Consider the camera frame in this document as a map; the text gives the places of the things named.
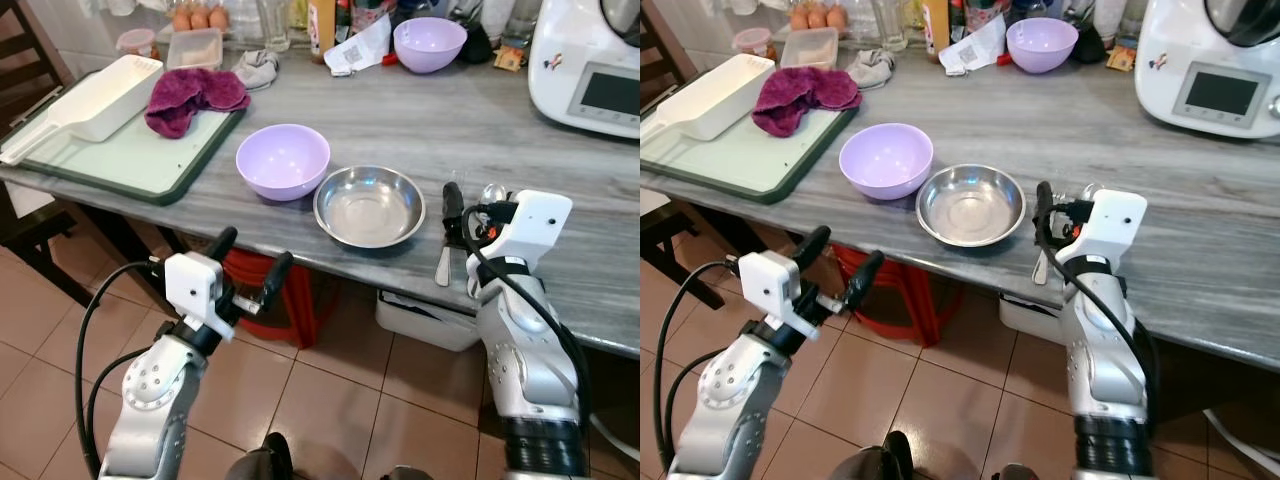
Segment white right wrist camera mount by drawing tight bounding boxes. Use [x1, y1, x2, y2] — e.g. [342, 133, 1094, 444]
[487, 190, 574, 273]
[1075, 189, 1148, 266]

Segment white plastic box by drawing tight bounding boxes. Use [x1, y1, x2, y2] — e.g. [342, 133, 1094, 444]
[998, 292, 1071, 347]
[376, 288, 482, 353]

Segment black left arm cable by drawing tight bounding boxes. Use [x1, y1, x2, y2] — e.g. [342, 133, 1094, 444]
[653, 260, 746, 479]
[75, 260, 171, 479]

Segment white plastic scoop container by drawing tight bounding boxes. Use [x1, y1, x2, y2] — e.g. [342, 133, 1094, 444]
[640, 53, 776, 143]
[0, 55, 164, 166]

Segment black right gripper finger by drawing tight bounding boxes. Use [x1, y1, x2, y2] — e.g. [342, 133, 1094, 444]
[1036, 181, 1057, 247]
[443, 181, 466, 246]

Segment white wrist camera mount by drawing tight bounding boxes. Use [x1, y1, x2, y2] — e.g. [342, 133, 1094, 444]
[738, 250, 819, 341]
[1075, 189, 1148, 266]
[487, 190, 574, 273]
[163, 252, 243, 338]

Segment pale green tray dark rim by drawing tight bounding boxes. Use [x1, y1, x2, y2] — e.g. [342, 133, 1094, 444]
[640, 75, 861, 204]
[0, 70, 248, 206]

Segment clear lidded plastic container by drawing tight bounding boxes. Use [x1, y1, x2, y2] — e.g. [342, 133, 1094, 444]
[780, 27, 839, 71]
[165, 28, 224, 71]

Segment white floor cable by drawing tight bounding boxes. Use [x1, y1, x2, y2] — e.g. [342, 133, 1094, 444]
[1200, 405, 1280, 463]
[590, 413, 641, 463]

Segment black rounded object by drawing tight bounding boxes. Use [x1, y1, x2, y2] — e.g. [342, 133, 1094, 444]
[1072, 20, 1108, 64]
[460, 20, 496, 64]

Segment steel mixing jug black handle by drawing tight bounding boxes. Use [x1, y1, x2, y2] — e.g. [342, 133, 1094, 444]
[1205, 0, 1280, 48]
[598, 0, 641, 48]

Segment white kitchen machine with screen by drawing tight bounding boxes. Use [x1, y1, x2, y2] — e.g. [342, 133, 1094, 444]
[527, 0, 641, 139]
[1135, 0, 1280, 139]

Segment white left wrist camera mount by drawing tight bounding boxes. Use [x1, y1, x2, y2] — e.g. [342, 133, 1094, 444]
[163, 252, 243, 338]
[738, 250, 819, 341]

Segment stainless steel bowl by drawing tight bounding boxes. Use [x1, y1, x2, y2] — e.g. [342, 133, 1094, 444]
[313, 165, 427, 250]
[916, 164, 1027, 248]

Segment dark wooden furniture legs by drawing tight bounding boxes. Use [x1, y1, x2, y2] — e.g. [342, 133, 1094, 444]
[640, 198, 746, 306]
[0, 182, 186, 313]

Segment small round tub red lid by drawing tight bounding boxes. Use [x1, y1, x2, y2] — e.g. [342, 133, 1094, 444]
[732, 27, 773, 58]
[116, 28, 159, 59]

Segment dark wooden chair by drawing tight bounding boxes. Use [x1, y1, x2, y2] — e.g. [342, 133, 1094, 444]
[640, 8, 669, 106]
[0, 0, 76, 136]

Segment purple towel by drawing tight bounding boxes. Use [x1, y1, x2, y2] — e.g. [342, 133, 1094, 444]
[145, 68, 251, 139]
[752, 66, 863, 138]

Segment dark left robot leg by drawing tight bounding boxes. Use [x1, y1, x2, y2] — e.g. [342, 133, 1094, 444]
[225, 432, 297, 480]
[830, 430, 916, 480]

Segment lilac plastic bowl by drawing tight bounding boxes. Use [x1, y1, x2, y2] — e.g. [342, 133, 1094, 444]
[393, 17, 468, 74]
[839, 123, 935, 201]
[1006, 17, 1080, 74]
[236, 124, 331, 202]

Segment red plastic stool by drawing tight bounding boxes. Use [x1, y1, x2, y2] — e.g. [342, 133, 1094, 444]
[832, 245, 946, 348]
[222, 248, 337, 349]

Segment bagged bread loaf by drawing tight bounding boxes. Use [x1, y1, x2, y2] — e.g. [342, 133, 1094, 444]
[352, 0, 398, 31]
[962, 0, 1011, 29]

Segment grey cloth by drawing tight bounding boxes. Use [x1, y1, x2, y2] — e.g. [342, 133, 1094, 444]
[232, 50, 281, 91]
[845, 48, 896, 91]

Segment clear drinking glass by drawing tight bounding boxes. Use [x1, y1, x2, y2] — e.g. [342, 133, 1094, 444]
[870, 0, 906, 52]
[255, 0, 291, 52]

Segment white paper packet QR code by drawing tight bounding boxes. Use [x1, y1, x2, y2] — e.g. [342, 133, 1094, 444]
[938, 14, 1007, 77]
[323, 15, 393, 78]

